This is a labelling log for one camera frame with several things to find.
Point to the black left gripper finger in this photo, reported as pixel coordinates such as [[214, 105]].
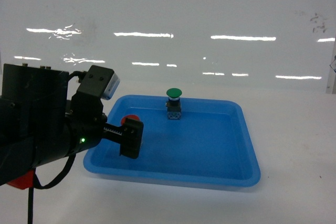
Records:
[[132, 131]]

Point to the green push button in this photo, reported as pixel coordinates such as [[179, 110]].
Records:
[[173, 104]]

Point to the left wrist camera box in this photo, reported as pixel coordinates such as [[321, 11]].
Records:
[[99, 82]]

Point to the blue plastic tray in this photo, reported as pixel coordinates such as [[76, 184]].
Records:
[[208, 147]]

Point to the white glossy back panel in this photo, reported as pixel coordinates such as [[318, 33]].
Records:
[[268, 44]]

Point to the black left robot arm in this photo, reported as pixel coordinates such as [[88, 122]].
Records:
[[47, 115]]

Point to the red push button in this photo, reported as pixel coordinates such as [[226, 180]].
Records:
[[129, 116]]

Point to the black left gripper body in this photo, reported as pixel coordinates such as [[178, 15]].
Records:
[[76, 128]]

